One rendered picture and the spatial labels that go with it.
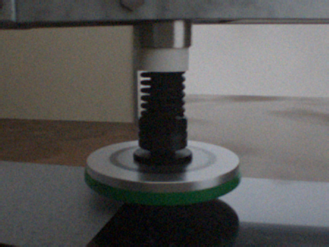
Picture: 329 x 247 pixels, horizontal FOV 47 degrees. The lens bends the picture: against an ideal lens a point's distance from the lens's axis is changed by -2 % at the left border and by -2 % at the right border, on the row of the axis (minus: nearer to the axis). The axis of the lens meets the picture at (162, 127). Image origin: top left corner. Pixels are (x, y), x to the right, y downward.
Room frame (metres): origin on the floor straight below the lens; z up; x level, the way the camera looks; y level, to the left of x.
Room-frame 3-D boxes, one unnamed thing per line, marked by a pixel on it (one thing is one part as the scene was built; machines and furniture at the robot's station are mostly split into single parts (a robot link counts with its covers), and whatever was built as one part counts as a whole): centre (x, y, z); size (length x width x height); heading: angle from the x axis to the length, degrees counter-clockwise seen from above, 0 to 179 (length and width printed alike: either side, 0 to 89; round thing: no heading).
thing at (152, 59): (0.52, 0.00, 1.02); 0.07 x 0.07 x 0.04
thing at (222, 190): (0.52, 0.00, 0.87); 0.22 x 0.22 x 0.04
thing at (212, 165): (0.52, 0.00, 0.88); 0.21 x 0.21 x 0.01
